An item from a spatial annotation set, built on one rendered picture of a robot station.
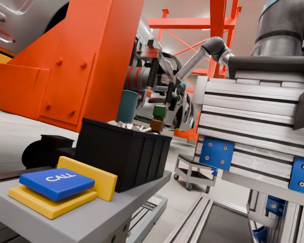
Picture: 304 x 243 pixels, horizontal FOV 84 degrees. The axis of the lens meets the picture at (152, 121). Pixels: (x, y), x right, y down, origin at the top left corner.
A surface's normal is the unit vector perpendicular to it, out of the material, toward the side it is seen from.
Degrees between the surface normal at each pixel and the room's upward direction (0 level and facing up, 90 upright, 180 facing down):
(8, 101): 90
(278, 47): 72
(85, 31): 90
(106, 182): 90
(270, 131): 90
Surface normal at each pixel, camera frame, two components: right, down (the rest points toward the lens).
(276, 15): -0.69, -0.19
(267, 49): -0.60, -0.48
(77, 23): -0.33, -0.11
